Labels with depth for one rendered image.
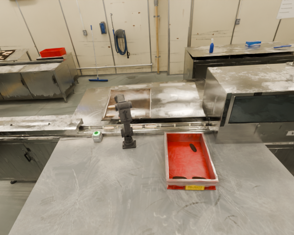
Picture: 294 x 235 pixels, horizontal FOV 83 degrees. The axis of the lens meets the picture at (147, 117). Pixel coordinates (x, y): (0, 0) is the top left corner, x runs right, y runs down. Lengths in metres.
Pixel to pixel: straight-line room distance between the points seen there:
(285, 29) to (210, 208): 5.39
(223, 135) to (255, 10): 4.41
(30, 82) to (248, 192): 4.29
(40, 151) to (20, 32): 4.60
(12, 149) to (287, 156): 2.67
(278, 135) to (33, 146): 2.26
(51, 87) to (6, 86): 1.03
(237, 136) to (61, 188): 1.39
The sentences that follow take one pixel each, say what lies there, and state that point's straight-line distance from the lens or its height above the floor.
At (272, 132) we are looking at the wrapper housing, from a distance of 1.65.
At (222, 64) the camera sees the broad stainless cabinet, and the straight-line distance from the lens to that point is 3.27.
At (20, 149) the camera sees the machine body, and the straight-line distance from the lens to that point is 2.22.
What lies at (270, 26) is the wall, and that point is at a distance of 5.82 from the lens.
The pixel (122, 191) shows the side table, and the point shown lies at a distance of 1.23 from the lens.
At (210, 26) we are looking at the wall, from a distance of 5.20.
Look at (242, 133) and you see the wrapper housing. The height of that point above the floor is 0.93.
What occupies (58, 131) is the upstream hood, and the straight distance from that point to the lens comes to 1.79.
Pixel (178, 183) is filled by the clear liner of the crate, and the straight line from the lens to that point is 1.14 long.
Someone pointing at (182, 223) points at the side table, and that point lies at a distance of 1.12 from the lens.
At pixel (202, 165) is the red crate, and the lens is 1.35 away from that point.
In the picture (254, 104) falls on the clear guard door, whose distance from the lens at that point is 1.40.
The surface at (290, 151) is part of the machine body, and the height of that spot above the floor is 0.71.
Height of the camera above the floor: 1.86
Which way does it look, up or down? 35 degrees down
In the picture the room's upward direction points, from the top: 5 degrees counter-clockwise
